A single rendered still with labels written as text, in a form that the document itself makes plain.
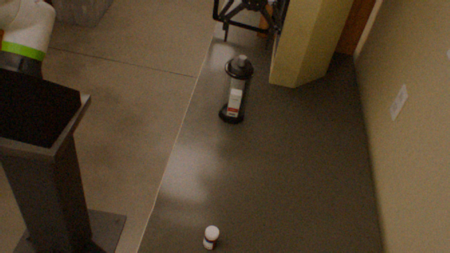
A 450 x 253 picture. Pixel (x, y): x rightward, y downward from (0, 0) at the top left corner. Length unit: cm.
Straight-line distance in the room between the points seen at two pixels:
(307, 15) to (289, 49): 16
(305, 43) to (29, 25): 97
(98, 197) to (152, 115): 76
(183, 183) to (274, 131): 43
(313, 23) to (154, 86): 180
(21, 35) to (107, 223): 124
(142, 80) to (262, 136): 184
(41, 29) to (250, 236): 90
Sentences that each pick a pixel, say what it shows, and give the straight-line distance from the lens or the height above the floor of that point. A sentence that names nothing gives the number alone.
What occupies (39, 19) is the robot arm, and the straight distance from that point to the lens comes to 138.
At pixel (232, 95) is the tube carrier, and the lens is 139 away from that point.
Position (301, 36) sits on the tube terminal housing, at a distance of 159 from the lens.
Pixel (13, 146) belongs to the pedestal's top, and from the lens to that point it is 144.
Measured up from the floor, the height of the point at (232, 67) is 118.
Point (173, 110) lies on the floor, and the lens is 290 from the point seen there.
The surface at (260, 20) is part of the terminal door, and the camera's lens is 192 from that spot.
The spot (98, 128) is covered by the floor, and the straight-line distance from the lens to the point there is 278.
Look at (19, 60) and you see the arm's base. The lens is 137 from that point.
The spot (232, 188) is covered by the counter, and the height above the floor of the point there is 94.
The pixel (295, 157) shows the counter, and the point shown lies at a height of 94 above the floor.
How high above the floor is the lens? 195
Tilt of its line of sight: 44 degrees down
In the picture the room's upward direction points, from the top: 11 degrees clockwise
